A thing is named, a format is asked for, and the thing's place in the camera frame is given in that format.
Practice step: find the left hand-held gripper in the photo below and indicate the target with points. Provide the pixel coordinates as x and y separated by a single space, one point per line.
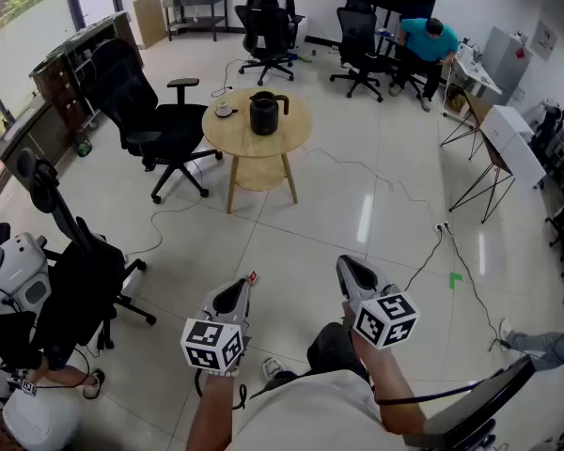
211 341

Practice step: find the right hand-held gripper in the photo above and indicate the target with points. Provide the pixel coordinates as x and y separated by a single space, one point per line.
385 320

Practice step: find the black kettle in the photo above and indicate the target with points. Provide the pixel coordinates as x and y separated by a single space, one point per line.
263 115

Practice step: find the person's right forearm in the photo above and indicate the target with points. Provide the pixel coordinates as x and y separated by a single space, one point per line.
390 388

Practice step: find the person's left forearm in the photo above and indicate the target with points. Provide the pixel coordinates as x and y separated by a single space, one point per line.
214 407

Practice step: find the person's right hand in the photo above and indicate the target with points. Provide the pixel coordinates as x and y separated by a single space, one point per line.
348 315

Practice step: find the person's black trouser leg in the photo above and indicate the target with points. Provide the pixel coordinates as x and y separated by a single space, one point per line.
333 350

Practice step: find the person's white shoe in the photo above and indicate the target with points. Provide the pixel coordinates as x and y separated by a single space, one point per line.
272 368

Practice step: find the white floor power strip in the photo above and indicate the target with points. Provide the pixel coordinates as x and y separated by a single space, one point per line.
442 228

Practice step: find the person's white shirt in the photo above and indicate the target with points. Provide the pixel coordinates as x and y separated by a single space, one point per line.
319 416

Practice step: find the black chair with clothing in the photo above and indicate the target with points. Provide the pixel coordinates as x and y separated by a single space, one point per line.
89 275

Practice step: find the black flat panel device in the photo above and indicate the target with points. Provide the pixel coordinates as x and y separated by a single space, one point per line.
479 407

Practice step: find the round wooden table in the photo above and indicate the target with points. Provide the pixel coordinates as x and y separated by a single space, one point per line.
235 134

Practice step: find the large black office chair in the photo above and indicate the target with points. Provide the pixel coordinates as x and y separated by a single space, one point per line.
169 125

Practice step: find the white cardboard box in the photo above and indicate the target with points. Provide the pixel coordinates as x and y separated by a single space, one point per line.
512 144

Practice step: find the white round-faced machine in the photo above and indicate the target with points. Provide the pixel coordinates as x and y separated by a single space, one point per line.
14 270

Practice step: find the white cylindrical stool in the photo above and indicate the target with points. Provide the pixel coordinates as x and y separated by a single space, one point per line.
42 421

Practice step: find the green floor brush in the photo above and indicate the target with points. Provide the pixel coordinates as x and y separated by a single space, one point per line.
305 57

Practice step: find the white desk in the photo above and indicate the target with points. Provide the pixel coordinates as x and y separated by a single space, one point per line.
479 75

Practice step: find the black mesh office chair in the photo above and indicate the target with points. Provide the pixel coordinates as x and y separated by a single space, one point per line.
263 26
357 35

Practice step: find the low dark wooden cabinet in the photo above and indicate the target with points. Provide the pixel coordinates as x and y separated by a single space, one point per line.
33 139

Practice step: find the grey metal cabinet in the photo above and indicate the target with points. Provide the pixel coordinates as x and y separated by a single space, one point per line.
507 64

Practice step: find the dark open shelf cart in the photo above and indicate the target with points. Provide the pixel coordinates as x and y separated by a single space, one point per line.
61 73

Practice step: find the brown cardboard panel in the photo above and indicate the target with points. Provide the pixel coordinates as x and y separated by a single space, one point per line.
149 19

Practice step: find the white wall poster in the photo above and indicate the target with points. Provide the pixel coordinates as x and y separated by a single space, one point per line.
544 40

